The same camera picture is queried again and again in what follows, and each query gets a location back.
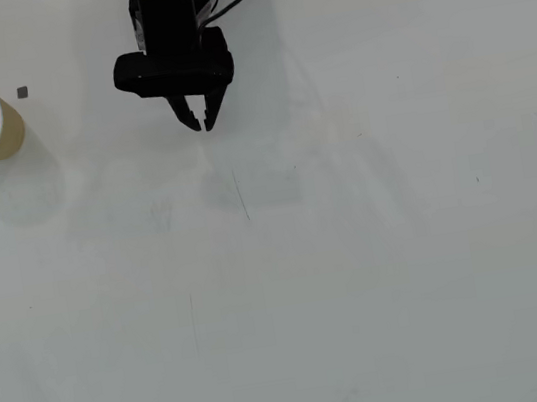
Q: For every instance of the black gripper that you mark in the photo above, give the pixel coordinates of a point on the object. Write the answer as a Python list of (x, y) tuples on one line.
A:
[(196, 107)]

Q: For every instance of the small grey square marker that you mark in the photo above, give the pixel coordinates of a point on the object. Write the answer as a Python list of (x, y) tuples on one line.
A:
[(23, 92)]

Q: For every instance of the black bar-shaped wrist camera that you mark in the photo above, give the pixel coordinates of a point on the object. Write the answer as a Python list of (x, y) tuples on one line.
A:
[(168, 72)]

